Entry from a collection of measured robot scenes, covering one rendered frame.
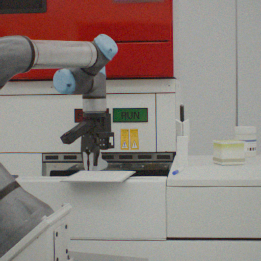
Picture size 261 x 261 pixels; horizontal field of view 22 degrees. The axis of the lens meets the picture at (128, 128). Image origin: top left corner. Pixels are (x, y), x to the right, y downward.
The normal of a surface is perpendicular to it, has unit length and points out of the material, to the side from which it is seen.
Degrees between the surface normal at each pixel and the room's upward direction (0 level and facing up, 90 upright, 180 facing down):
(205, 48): 90
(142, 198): 90
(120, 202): 90
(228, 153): 90
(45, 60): 118
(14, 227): 66
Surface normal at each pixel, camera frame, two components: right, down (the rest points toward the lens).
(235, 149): 0.22, 0.05
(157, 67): -0.10, 0.05
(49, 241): 0.99, 0.00
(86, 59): 0.74, 0.47
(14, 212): 0.06, -0.53
